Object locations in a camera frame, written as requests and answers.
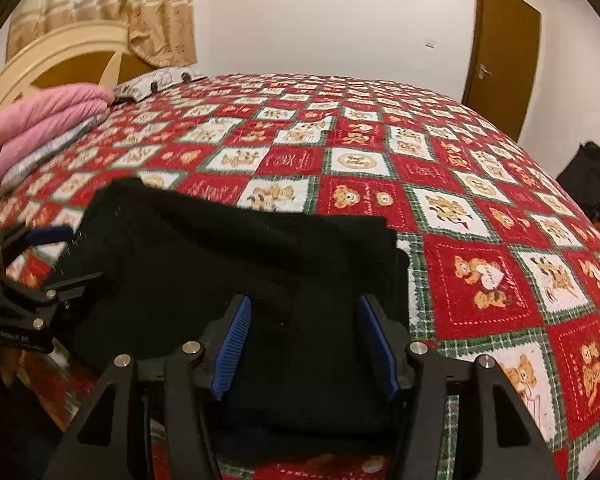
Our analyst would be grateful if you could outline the cream wooden headboard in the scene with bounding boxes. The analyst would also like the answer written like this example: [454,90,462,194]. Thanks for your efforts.
[0,22,153,111]

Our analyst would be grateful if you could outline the pink folded quilt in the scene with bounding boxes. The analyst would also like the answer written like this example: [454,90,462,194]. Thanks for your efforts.
[0,84,116,186]

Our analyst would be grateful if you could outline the red checkered printed blanket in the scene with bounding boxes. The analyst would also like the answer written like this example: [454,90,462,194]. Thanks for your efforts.
[0,74,600,480]

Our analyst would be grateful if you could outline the black pants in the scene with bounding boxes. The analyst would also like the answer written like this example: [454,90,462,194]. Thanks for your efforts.
[55,177,411,466]

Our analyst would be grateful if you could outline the brown wooden door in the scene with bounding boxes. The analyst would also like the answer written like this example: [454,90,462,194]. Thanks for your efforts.
[461,0,543,143]

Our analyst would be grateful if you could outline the grey patterned folded quilt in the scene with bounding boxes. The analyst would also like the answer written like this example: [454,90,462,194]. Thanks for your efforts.
[0,112,108,188]

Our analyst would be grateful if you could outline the person's black clothing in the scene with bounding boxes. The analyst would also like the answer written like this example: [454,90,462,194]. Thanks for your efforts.
[0,355,81,480]

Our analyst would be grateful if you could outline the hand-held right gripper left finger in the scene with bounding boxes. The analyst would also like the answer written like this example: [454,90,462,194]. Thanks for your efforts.
[42,294,253,480]

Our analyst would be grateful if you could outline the beige patterned curtain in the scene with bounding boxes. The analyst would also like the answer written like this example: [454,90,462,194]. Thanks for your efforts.
[6,0,201,71]

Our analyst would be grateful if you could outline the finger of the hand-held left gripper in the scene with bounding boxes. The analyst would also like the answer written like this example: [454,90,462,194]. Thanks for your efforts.
[0,271,105,328]
[0,225,76,266]

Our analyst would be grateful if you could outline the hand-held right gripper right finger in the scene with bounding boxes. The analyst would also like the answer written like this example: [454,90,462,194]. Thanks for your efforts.
[357,294,563,480]

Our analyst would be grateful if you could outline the black bag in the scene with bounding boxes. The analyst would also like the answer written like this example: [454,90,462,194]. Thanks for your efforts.
[555,141,600,223]

